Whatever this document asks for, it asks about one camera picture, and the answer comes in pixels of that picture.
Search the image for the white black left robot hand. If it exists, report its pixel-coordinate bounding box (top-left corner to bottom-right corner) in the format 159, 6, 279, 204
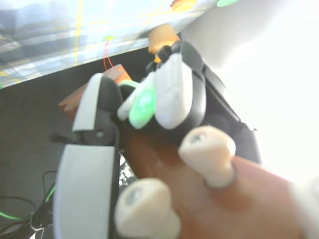
51, 41, 263, 239

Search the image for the small orange toy guitar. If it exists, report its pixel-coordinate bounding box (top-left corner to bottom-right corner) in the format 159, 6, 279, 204
58, 64, 319, 239

